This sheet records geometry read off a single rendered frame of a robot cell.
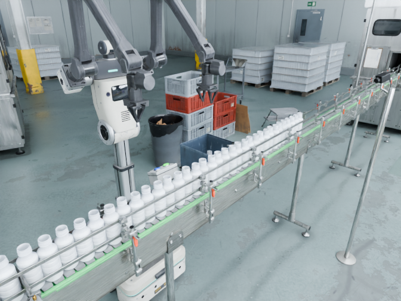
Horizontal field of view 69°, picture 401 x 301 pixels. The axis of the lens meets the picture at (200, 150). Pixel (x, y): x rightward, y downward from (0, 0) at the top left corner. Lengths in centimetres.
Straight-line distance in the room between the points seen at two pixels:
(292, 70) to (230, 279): 631
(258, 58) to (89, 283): 780
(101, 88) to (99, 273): 95
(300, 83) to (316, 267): 586
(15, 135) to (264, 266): 375
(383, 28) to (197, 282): 475
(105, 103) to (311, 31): 1076
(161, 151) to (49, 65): 755
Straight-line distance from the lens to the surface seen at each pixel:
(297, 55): 790
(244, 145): 170
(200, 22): 1154
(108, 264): 124
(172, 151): 372
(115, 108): 173
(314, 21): 1201
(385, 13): 574
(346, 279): 267
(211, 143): 239
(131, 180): 200
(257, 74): 859
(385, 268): 290
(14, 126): 482
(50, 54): 1078
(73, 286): 120
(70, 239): 113
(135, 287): 210
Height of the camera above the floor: 181
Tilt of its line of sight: 24 degrees down
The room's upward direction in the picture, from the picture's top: straight up
